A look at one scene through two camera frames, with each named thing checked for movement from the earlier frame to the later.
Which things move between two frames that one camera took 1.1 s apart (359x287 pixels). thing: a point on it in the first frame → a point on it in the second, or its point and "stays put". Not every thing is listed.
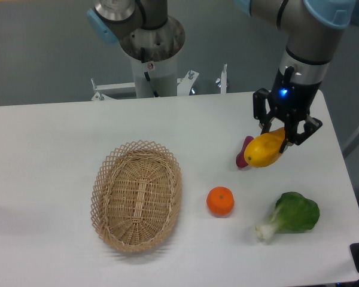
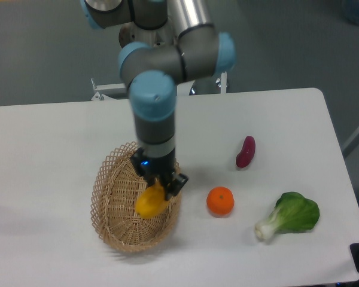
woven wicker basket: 136,196 stays put
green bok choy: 292,212 stays put
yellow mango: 262,150 → 151,201
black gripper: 291,97 → 161,168
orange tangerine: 220,201 stays put
